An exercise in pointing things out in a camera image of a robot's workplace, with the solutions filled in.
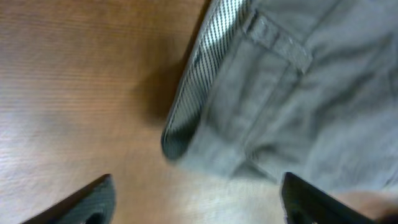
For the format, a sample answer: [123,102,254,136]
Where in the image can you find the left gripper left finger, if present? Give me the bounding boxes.
[23,174,116,224]

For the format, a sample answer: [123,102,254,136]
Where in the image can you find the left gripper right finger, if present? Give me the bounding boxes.
[281,172,375,224]

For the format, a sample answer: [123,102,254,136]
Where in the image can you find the grey shorts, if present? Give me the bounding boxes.
[161,0,397,191]

